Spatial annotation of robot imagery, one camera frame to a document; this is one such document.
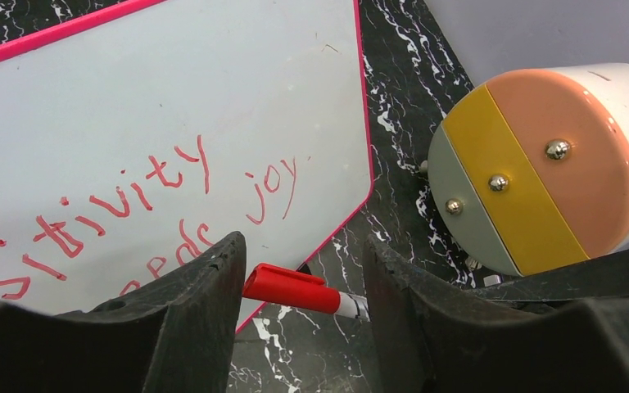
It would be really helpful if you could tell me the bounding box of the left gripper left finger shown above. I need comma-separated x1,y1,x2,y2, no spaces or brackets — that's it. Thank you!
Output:
0,232,247,392

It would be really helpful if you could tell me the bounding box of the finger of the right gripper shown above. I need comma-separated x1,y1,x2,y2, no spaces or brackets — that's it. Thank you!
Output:
468,250,629,314

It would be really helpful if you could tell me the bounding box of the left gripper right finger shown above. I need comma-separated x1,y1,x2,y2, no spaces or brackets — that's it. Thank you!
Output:
363,238,629,392

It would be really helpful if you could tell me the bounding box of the red whiteboard marker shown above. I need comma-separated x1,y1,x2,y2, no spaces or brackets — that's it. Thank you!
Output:
335,291,370,322

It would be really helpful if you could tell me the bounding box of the red marker cap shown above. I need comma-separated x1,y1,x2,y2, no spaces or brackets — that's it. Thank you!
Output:
242,263,341,314

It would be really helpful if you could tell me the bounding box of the pink framed whiteboard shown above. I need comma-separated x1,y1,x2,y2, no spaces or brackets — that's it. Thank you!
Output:
0,1,372,314

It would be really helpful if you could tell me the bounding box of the white cylinder orange end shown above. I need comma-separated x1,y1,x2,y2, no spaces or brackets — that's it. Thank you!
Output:
423,63,629,276

